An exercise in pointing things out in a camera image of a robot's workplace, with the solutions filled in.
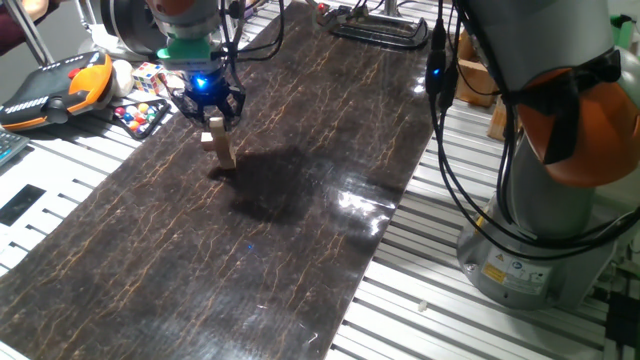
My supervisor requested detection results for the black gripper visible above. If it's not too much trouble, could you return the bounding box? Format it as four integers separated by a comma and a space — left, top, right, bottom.
172, 67, 247, 130

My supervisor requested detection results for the forearm in dark sleeve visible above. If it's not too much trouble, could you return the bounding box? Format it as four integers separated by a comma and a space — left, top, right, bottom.
0, 4, 56, 56

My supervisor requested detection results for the person's hand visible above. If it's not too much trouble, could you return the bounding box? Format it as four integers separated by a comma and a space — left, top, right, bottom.
19, 0, 56, 21

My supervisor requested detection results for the black tray of coloured balls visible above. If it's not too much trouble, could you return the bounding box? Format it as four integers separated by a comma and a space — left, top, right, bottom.
111, 98, 172, 141

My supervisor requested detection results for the Rubik's cube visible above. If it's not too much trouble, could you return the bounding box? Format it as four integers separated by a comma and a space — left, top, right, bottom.
131, 61, 169, 96

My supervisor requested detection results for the black filament spool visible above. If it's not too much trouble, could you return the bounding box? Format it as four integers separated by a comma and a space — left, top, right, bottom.
99, 0, 174, 56

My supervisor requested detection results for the black and orange teach pendant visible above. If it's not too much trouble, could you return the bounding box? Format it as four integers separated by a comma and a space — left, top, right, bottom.
0, 51, 114, 133

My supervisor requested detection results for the green felt mat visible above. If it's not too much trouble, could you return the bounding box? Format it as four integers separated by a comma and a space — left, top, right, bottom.
609, 13, 636, 51

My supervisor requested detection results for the black box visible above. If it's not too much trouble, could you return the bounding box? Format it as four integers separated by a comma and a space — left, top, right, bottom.
605, 292, 640, 351

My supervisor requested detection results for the black wrist cable bundle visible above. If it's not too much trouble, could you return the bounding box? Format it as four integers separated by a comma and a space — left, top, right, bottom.
217, 0, 351, 96

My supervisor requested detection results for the aluminium post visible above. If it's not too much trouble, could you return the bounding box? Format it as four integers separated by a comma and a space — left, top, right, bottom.
0, 0, 55, 66

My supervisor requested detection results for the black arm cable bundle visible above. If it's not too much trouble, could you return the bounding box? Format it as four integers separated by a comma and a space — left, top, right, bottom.
424, 0, 640, 261

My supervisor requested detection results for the black velcro strap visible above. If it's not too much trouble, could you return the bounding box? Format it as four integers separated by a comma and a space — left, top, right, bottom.
502, 47, 624, 166

